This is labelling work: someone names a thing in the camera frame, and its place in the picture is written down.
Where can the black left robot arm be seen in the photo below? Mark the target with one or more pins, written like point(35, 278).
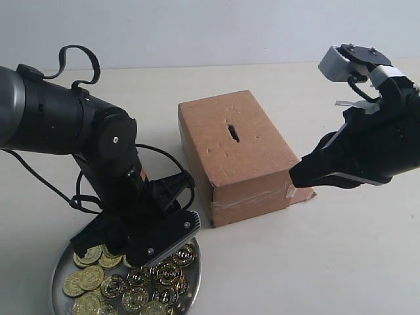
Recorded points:
point(38, 116)

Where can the gold coin plate right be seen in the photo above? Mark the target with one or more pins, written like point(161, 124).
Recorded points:
point(185, 255)

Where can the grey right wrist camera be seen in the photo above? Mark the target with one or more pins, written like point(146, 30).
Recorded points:
point(341, 62)

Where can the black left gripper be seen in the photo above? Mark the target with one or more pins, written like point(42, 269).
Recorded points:
point(160, 199)

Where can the gold coin plate centre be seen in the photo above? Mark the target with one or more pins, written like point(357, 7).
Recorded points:
point(166, 273)

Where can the gold coin plate left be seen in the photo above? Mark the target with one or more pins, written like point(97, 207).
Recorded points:
point(91, 277)

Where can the gold coin plate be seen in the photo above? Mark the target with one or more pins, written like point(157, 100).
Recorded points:
point(166, 273)
point(91, 277)
point(185, 255)
point(134, 298)

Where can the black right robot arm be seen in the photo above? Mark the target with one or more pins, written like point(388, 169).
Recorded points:
point(368, 148)

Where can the gold coin plate front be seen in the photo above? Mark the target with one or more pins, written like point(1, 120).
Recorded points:
point(134, 298)

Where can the brown cardboard box with slot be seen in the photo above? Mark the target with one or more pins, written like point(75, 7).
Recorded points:
point(239, 160)

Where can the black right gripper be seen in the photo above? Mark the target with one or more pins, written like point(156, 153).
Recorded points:
point(367, 149)

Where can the round silver metal plate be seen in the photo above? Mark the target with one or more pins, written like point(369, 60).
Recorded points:
point(60, 303)

